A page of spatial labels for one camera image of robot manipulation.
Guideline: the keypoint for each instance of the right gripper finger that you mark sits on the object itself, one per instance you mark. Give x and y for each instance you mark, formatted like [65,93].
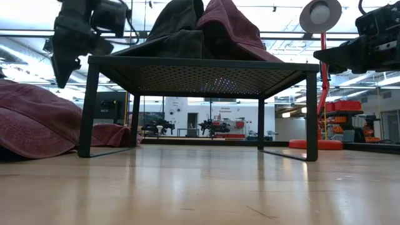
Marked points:
[343,56]

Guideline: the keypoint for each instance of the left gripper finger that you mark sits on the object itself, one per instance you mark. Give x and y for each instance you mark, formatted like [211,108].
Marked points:
[67,59]

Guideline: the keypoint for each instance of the maroon baseball cap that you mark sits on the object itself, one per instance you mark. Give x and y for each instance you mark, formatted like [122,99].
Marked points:
[237,31]
[109,136]
[37,125]

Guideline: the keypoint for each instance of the black background robot arm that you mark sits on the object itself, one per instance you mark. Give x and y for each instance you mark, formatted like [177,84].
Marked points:
[157,126]
[215,126]

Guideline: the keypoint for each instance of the red storage bin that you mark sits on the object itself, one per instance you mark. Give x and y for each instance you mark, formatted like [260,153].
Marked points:
[347,105]

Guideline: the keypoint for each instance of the black cabinet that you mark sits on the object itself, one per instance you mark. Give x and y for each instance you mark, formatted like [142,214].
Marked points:
[107,106]

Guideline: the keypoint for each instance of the yellow vertical pole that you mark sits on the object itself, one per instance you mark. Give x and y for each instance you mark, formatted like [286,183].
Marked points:
[126,107]

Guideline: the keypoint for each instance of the red desk lamp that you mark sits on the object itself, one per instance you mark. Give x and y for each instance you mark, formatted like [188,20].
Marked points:
[312,144]

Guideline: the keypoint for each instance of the black perforated metal riser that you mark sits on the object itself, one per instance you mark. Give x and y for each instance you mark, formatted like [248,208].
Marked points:
[250,65]

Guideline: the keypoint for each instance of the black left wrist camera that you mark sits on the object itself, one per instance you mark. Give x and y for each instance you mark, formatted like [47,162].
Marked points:
[109,15]

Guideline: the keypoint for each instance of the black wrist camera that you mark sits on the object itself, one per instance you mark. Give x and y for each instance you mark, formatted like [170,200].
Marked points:
[381,17]
[109,15]

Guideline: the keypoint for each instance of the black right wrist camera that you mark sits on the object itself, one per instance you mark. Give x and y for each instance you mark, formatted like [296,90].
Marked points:
[381,17]

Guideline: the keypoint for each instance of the black aluminium table frame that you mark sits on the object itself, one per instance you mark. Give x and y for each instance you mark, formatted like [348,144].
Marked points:
[203,142]

